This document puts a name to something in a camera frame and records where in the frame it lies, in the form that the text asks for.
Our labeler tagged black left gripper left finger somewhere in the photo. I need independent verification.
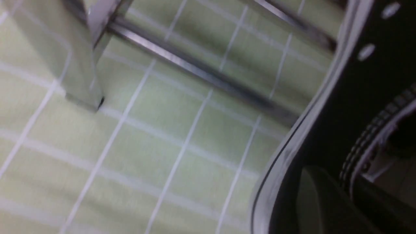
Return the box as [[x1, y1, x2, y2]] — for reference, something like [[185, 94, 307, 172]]
[[296, 166, 380, 234]]

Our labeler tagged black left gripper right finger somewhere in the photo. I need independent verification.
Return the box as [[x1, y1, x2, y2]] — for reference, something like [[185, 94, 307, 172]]
[[353, 176, 416, 234]]

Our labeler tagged black canvas sneaker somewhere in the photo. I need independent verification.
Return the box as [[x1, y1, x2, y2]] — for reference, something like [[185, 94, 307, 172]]
[[249, 0, 415, 234]]

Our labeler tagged silver metal shoe rack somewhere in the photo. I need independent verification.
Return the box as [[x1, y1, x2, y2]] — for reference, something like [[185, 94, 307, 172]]
[[1, 0, 338, 126]]

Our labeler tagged green checked tablecloth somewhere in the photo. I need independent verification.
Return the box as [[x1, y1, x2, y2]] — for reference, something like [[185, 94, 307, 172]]
[[1, 0, 332, 234]]

